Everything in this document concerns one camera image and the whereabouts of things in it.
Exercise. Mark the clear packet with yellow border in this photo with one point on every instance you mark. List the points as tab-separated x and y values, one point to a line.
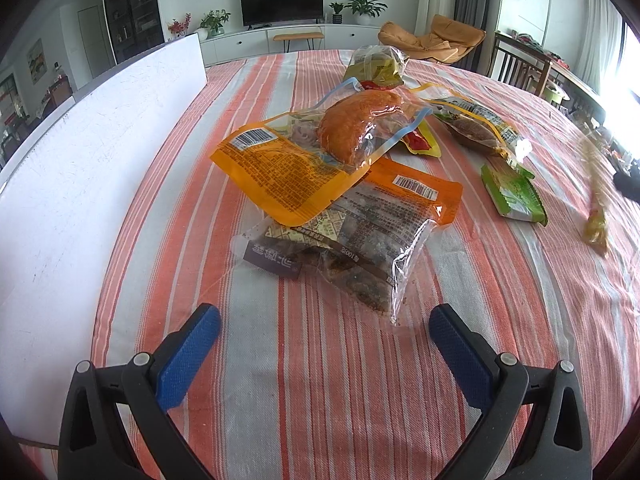
475	127

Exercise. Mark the dark meat packet orange top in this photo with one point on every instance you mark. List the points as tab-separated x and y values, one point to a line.
370	230

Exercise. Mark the green plant in white vase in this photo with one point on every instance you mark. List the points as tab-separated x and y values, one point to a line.
215	20

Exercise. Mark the wooden dining table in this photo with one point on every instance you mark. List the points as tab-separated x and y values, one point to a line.
575	77

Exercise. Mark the long yellow snack packet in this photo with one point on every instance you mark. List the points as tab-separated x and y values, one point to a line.
596	220

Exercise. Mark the dark glass display cabinet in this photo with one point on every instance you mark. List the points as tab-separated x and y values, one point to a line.
130	10

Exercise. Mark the dark wooden chair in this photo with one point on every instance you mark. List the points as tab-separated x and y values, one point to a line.
515	62

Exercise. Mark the orange grey striped tablecloth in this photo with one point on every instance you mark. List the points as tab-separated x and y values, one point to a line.
300	385

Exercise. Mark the olive gold snack packet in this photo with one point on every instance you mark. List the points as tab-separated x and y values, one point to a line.
380	72

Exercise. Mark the small plant in dark pot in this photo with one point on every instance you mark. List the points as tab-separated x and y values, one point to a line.
337	12

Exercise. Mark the yellow snack packet red label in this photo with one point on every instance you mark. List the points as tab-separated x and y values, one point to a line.
420	142

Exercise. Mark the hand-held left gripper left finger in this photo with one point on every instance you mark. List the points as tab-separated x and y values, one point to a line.
187	355

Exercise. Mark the white board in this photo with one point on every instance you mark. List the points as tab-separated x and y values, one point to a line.
75	185

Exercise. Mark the framed wall picture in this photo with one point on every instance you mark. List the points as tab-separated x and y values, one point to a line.
36	61

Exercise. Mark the black flat television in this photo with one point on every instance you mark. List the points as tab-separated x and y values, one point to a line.
280	2

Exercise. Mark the white door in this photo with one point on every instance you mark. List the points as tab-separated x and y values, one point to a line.
95	40

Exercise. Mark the red flower arrangement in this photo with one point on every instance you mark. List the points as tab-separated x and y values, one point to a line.
179	26

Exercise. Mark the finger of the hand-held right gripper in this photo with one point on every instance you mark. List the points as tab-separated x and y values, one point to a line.
629	180

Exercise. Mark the large leafy plant white pot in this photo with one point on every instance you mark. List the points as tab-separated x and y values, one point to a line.
364	7

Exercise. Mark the orange packet with breaded cutlet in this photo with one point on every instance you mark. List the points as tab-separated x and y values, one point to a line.
280	175

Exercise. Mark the white low media cabinet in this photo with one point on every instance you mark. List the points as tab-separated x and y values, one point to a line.
240	42

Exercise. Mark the green snack packet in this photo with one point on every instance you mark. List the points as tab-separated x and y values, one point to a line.
520	200

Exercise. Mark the green plastic stool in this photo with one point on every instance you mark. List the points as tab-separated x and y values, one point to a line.
556	92

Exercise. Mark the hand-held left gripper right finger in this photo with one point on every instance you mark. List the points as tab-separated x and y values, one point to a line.
460	355

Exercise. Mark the grey curtain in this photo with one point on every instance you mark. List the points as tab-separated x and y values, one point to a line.
472	0

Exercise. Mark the wooden bench with metal legs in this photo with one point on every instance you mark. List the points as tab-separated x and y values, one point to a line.
298	36

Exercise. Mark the orange lounge chair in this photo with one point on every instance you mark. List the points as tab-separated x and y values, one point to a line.
440	35

